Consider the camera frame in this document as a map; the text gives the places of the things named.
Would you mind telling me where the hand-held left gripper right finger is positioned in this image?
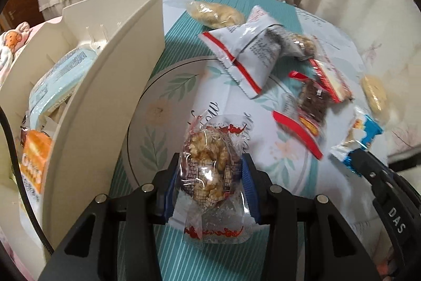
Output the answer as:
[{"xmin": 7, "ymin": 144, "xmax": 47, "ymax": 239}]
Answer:
[{"xmin": 242, "ymin": 152, "xmax": 375, "ymax": 281}]

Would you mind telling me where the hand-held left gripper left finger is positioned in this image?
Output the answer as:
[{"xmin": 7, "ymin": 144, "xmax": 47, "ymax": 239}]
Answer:
[{"xmin": 38, "ymin": 152, "xmax": 181, "ymax": 281}]

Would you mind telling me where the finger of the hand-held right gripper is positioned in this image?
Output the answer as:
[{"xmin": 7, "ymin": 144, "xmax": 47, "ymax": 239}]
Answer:
[{"xmin": 350, "ymin": 149, "xmax": 400, "ymax": 203}]

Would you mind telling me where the small blue cookie packet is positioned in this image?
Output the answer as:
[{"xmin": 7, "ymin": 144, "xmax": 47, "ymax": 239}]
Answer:
[{"xmin": 330, "ymin": 106, "xmax": 384, "ymax": 176}]

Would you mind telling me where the walnut snack clear packet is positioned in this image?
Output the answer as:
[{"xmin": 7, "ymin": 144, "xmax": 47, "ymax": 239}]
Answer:
[
  {"xmin": 168, "ymin": 115, "xmax": 255, "ymax": 244},
  {"xmin": 286, "ymin": 32, "xmax": 321, "ymax": 61}
]

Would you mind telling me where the clear red-edged packet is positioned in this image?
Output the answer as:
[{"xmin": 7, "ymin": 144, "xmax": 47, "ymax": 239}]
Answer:
[{"xmin": 272, "ymin": 93, "xmax": 324, "ymax": 160}]

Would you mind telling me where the round yellow cookie packet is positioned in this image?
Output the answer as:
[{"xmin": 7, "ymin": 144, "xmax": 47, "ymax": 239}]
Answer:
[{"xmin": 360, "ymin": 75, "xmax": 390, "ymax": 122}]

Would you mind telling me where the dark red snack packet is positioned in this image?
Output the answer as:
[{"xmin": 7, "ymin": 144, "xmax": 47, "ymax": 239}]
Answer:
[{"xmin": 289, "ymin": 70, "xmax": 331, "ymax": 137}]

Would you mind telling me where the white red snack packet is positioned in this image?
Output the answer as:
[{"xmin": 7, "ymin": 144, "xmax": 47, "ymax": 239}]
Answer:
[{"xmin": 309, "ymin": 59, "xmax": 355, "ymax": 103}]

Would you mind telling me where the white plastic storage tray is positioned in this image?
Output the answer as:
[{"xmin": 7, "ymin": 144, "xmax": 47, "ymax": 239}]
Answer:
[{"xmin": 0, "ymin": 0, "xmax": 165, "ymax": 249}]

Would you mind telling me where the white packet red zigzag edge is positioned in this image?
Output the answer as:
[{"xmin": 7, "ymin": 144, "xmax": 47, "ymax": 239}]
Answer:
[{"xmin": 198, "ymin": 5, "xmax": 308, "ymax": 100}]

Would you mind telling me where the beige orange cracker packet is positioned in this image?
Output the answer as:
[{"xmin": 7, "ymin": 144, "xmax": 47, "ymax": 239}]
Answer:
[{"xmin": 18, "ymin": 130, "xmax": 53, "ymax": 199}]

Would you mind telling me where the light blue white packet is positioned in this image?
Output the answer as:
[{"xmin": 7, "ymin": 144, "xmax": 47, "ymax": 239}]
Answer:
[{"xmin": 28, "ymin": 46, "xmax": 99, "ymax": 120}]

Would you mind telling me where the pale cookie clear packet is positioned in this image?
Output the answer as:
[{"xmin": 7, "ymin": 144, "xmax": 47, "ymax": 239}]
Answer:
[{"xmin": 186, "ymin": 1, "xmax": 245, "ymax": 28}]

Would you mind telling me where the leaf print teal tablecloth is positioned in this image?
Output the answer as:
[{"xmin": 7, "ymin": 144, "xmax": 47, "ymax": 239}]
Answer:
[{"xmin": 108, "ymin": 0, "xmax": 395, "ymax": 281}]

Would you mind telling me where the black cable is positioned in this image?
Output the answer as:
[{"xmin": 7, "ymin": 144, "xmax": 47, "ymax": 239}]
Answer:
[{"xmin": 0, "ymin": 105, "xmax": 55, "ymax": 253}]

